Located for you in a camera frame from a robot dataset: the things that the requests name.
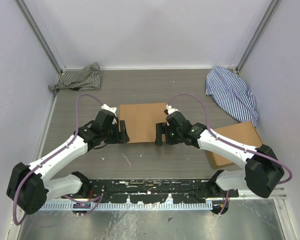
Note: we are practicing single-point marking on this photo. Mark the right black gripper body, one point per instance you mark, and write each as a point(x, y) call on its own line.
point(173, 136)

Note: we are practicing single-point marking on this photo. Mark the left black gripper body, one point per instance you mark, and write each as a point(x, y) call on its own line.
point(111, 135)

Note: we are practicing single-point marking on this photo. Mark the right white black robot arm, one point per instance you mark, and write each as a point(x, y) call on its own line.
point(260, 169)

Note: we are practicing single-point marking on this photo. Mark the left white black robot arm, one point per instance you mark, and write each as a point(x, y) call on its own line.
point(31, 185)

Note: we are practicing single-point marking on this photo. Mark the black white striped cloth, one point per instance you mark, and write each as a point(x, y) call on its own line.
point(87, 78)

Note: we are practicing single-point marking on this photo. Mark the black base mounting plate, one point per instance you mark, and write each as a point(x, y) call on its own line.
point(150, 191)

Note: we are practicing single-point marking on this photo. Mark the blue white striped cloth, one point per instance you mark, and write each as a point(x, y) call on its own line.
point(232, 95)

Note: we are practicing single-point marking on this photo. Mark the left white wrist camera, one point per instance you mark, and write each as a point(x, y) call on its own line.
point(108, 107)

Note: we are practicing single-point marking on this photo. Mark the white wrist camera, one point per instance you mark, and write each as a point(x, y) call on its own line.
point(108, 107)
point(169, 109)

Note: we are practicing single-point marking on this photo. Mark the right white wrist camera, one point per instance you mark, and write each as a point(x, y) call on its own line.
point(169, 109)

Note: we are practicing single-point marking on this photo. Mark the light blue slotted cable duct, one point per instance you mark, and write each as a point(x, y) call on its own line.
point(64, 205)

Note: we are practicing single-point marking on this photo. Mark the left aluminium frame post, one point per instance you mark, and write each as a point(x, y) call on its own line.
point(32, 16)

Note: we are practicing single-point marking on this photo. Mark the aluminium frame post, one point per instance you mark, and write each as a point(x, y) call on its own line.
point(32, 16)
point(270, 10)

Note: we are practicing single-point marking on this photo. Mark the right aluminium frame post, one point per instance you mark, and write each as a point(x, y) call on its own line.
point(270, 10)

